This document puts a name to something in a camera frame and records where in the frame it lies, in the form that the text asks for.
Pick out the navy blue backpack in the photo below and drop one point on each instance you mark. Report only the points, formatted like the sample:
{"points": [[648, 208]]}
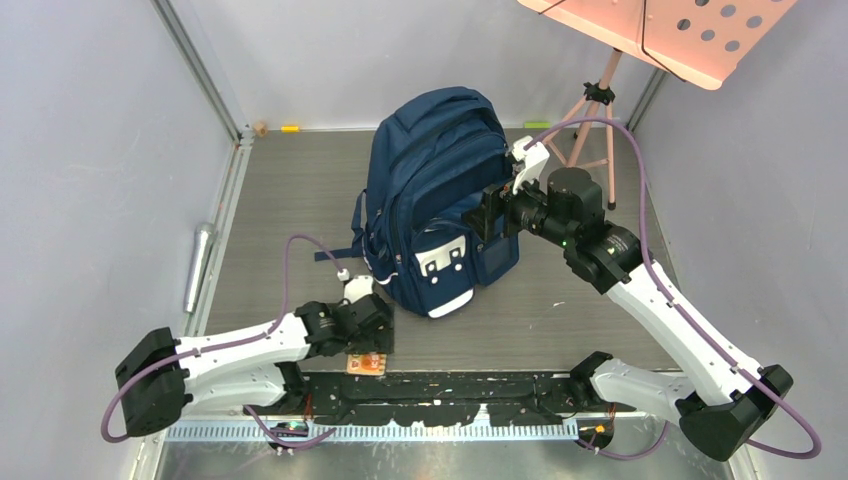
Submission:
{"points": [[430, 162]]}

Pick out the orange spiral notepad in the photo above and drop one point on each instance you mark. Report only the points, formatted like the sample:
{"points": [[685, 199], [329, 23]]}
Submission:
{"points": [[369, 364]]}

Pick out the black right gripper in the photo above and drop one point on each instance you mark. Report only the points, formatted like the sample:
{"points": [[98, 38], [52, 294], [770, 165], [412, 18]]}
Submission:
{"points": [[496, 199]]}

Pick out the small wooden block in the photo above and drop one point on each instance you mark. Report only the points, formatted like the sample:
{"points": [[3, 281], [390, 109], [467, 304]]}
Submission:
{"points": [[260, 129]]}

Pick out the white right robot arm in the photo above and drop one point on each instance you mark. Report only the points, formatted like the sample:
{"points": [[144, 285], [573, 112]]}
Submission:
{"points": [[719, 402]]}

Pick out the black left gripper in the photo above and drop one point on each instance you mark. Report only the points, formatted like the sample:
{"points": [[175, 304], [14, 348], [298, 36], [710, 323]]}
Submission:
{"points": [[379, 341]]}

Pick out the silver metal cylinder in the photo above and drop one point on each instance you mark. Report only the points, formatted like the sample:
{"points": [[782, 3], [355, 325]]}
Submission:
{"points": [[204, 239]]}

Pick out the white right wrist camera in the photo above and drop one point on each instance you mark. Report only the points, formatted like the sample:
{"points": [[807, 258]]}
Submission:
{"points": [[529, 158]]}

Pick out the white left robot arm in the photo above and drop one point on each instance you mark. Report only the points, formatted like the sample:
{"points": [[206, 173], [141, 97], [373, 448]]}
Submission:
{"points": [[164, 378]]}

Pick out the pink music stand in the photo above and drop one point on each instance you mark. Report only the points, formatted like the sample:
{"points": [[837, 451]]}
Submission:
{"points": [[699, 42]]}

